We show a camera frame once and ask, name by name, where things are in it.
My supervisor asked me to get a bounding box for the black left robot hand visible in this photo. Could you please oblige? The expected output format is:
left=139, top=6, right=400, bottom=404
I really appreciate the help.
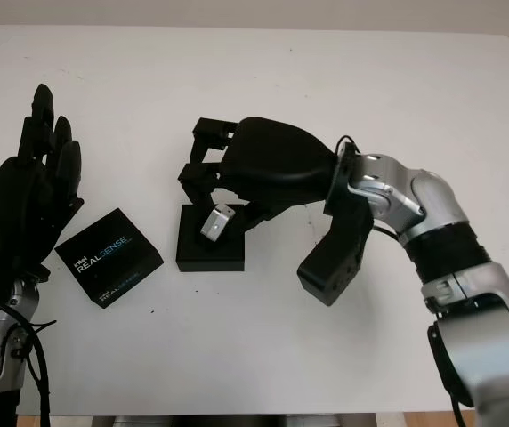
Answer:
left=0, top=83, right=85, bottom=286

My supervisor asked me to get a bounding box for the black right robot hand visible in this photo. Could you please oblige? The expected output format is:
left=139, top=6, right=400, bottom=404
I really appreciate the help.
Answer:
left=176, top=116, right=349, bottom=233

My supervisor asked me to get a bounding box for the silver RealSense depth camera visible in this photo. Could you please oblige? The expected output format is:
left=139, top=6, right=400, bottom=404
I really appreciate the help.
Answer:
left=199, top=205, right=234, bottom=244

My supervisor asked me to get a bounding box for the black RealSense box lid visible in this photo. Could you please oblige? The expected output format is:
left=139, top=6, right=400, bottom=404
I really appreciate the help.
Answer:
left=53, top=206, right=166, bottom=309

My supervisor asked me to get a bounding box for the black box base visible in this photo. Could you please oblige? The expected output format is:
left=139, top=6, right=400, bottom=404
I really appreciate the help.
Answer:
left=175, top=203, right=246, bottom=273

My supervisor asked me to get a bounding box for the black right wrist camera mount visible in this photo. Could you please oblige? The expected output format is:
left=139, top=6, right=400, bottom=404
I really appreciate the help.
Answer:
left=296, top=141, right=375, bottom=307

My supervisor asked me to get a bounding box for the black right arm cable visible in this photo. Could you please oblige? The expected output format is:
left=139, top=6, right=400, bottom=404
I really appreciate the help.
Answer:
left=335, top=134, right=476, bottom=427

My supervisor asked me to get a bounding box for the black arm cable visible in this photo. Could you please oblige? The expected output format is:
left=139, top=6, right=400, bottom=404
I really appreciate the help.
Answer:
left=0, top=302, right=58, bottom=427
left=335, top=134, right=476, bottom=427

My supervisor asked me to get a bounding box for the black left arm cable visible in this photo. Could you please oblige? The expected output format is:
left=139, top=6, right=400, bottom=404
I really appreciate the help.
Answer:
left=0, top=302, right=58, bottom=427

